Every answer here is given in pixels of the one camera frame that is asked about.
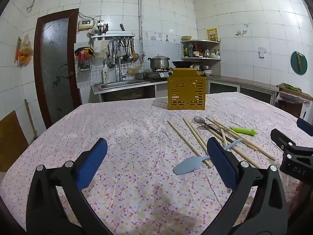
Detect hanging wire strainer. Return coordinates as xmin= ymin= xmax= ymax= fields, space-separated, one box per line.
xmin=104 ymin=42 xmax=116 ymax=69

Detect steel cooking pot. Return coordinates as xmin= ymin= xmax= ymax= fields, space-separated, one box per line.
xmin=147 ymin=54 xmax=170 ymax=70

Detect grey wall pipe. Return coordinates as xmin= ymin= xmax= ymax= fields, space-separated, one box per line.
xmin=138 ymin=0 xmax=144 ymax=55

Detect yellow wall poster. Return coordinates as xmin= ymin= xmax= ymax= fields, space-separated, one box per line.
xmin=207 ymin=28 xmax=219 ymax=42

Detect dark-framed glass door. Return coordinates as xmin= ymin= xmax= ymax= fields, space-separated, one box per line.
xmin=34 ymin=8 xmax=82 ymax=129

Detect clear plastic bag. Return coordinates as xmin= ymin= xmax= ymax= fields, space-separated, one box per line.
xmin=152 ymin=98 xmax=169 ymax=108

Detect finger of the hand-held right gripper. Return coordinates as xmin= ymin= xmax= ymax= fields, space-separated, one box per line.
xmin=296 ymin=111 xmax=313 ymax=137
xmin=270 ymin=128 xmax=313 ymax=157

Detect green vegetables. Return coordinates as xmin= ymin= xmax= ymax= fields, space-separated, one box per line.
xmin=280 ymin=83 xmax=301 ymax=91

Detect green-handled peeler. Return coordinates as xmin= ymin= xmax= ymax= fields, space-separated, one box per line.
xmin=228 ymin=127 xmax=258 ymax=136

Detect white dish soap bottle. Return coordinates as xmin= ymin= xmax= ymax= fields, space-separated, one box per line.
xmin=102 ymin=64 xmax=110 ymax=84

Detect metal spoon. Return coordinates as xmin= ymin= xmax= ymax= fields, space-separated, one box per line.
xmin=194 ymin=116 xmax=222 ymax=131

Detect sink counter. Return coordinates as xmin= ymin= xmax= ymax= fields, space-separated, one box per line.
xmin=92 ymin=80 xmax=169 ymax=102

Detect metal wall rack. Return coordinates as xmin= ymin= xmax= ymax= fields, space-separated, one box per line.
xmin=91 ymin=32 xmax=136 ymax=42

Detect dark metal fork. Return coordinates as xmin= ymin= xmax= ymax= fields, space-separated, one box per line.
xmin=197 ymin=124 xmax=235 ymax=144

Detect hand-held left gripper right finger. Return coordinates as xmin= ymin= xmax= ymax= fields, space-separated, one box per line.
xmin=201 ymin=137 xmax=290 ymax=235

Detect black wok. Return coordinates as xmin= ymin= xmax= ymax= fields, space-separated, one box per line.
xmin=171 ymin=60 xmax=204 ymax=68

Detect light blue plastic spatula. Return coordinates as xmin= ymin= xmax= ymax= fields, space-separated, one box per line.
xmin=173 ymin=138 xmax=244 ymax=175

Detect wooden stick handle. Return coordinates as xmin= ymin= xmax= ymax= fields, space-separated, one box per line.
xmin=24 ymin=99 xmax=38 ymax=140

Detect white hanging cloth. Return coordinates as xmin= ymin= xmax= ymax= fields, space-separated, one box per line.
xmin=93 ymin=40 xmax=109 ymax=58

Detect green round cutting board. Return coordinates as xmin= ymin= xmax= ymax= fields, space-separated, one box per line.
xmin=291 ymin=51 xmax=308 ymax=74

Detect bin with plastic bag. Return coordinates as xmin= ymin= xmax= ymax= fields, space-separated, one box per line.
xmin=276 ymin=90 xmax=311 ymax=118

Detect pile of wooden chopsticks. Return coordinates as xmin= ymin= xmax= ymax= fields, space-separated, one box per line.
xmin=167 ymin=116 xmax=276 ymax=169

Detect white corner shelf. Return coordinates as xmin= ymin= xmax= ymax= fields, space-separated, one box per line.
xmin=180 ymin=40 xmax=222 ymax=77

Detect metal faucet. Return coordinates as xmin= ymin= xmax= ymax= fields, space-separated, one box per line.
xmin=118 ymin=64 xmax=128 ymax=82

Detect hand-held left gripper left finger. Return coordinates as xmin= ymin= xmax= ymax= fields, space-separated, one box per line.
xmin=26 ymin=138 xmax=115 ymax=235

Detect red and yellow bag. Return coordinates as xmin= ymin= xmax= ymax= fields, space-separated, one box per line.
xmin=75 ymin=46 xmax=95 ymax=61

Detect orange hanging plastic bag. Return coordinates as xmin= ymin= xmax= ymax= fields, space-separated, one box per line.
xmin=15 ymin=35 xmax=34 ymax=66

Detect kitchen counter with cabinets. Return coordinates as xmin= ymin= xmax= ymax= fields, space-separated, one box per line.
xmin=207 ymin=75 xmax=279 ymax=104

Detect gas stove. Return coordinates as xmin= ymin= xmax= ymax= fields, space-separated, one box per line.
xmin=148 ymin=69 xmax=175 ymax=82

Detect brown wooden board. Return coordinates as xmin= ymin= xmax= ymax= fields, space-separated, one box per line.
xmin=0 ymin=110 xmax=29 ymax=173

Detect white wall control box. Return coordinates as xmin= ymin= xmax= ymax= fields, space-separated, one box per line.
xmin=78 ymin=20 xmax=94 ymax=31

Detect steel sink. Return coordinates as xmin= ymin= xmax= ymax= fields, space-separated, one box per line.
xmin=100 ymin=80 xmax=151 ymax=90

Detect yellow perforated utensil holder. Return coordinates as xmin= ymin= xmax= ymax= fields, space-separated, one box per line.
xmin=167 ymin=69 xmax=207 ymax=110

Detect floral pink tablecloth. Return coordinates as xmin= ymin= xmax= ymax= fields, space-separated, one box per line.
xmin=0 ymin=92 xmax=313 ymax=235

